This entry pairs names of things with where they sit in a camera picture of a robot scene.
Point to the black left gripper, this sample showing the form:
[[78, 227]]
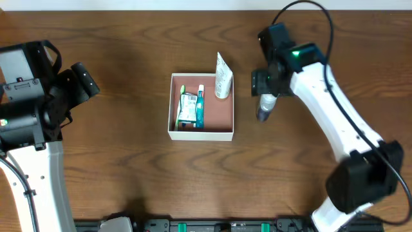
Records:
[[67, 89]]

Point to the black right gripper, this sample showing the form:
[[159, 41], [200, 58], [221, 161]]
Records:
[[262, 83]]

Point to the clear spray bottle dark liquid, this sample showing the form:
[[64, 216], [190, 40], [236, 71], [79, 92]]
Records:
[[266, 106]]

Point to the white cosmetic tube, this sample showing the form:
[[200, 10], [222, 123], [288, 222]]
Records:
[[223, 78]]

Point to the red and teal toothpaste tube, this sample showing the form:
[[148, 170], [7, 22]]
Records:
[[200, 107]]

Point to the green and white toothbrush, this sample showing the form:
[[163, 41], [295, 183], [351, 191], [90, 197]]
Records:
[[182, 91]]

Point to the white and green sachet packet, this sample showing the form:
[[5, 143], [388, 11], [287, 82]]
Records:
[[187, 112]]

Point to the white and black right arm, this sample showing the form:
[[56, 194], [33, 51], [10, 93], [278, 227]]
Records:
[[368, 168]]

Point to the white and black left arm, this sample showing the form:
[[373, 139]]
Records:
[[34, 167]]

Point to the white box with pink interior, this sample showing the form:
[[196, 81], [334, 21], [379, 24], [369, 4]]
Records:
[[218, 114]]

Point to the black mounting rail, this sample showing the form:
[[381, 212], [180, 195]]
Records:
[[124, 222]]

